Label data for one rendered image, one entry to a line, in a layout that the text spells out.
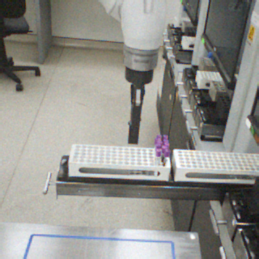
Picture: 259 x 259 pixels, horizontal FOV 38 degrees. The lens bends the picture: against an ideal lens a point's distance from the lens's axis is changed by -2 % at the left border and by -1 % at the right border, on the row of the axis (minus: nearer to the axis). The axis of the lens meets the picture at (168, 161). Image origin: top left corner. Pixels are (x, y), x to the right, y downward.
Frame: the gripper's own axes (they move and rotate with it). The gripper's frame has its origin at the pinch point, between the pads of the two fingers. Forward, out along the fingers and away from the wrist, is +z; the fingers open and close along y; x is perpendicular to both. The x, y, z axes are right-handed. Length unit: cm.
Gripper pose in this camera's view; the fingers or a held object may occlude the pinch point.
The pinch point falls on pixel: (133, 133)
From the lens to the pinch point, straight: 111.3
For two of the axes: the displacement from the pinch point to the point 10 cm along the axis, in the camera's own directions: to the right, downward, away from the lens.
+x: 9.9, 0.5, 1.5
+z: -1.3, 8.2, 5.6
